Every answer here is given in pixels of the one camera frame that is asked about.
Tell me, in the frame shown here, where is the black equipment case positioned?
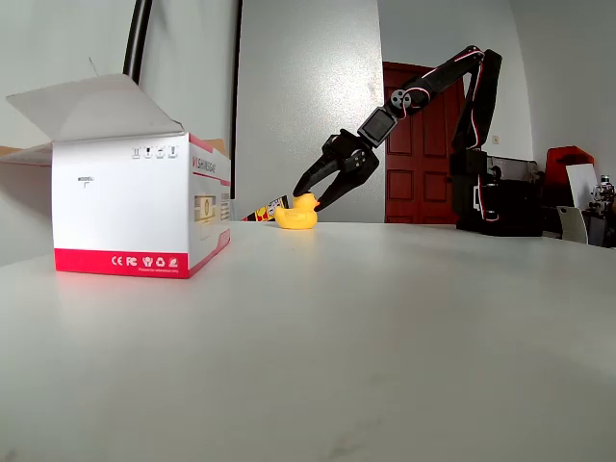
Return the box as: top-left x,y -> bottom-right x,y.
486,156 -> 541,194

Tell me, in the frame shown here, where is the yellow red striped strip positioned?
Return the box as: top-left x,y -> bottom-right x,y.
240,194 -> 295,222

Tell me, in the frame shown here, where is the white open box red stripe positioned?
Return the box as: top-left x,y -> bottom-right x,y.
0,71 -> 233,280

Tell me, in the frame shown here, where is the yellow rubber duck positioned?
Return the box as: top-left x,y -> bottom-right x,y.
273,192 -> 321,231

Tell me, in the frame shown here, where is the red wooden door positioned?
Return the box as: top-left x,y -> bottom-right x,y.
383,61 -> 467,225

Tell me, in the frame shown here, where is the orange printer cover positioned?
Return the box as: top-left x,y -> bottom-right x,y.
545,146 -> 597,209

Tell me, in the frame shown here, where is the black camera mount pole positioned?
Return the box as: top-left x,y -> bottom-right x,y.
122,0 -> 154,86

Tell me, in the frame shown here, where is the white leaning board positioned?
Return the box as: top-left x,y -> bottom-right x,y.
565,163 -> 601,209

